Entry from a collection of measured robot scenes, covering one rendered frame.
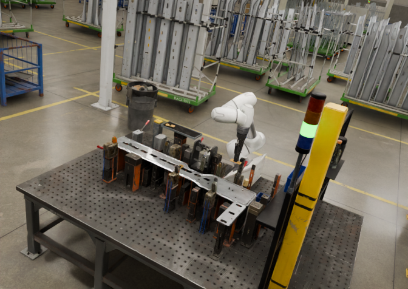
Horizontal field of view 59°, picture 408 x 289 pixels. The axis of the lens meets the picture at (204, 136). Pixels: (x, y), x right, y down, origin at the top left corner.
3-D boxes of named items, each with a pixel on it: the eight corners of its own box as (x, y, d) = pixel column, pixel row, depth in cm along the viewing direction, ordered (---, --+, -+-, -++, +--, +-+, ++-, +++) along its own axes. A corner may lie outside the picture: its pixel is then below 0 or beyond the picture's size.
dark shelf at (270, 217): (254, 222, 248) (255, 218, 247) (294, 173, 322) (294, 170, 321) (285, 236, 239) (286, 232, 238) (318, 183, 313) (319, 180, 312)
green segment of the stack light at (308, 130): (297, 134, 170) (301, 122, 168) (302, 130, 176) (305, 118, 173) (312, 139, 168) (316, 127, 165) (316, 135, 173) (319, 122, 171)
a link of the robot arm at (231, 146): (232, 164, 367) (221, 145, 366) (248, 155, 369) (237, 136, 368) (234, 165, 351) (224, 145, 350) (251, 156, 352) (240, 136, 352)
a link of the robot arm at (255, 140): (242, 146, 372) (260, 136, 373) (250, 157, 361) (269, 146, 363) (227, 96, 312) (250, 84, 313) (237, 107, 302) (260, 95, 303)
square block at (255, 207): (239, 244, 271) (249, 204, 256) (243, 238, 277) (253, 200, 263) (249, 249, 268) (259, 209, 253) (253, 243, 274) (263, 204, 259)
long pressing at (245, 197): (105, 143, 321) (105, 142, 320) (122, 136, 339) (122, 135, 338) (246, 207, 264) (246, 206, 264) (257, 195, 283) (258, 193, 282)
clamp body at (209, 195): (194, 231, 277) (201, 193, 263) (202, 223, 287) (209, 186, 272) (204, 236, 273) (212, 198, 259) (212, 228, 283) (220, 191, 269)
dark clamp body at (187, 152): (175, 187, 328) (181, 150, 312) (183, 181, 338) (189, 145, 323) (185, 192, 323) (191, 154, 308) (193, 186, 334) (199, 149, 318)
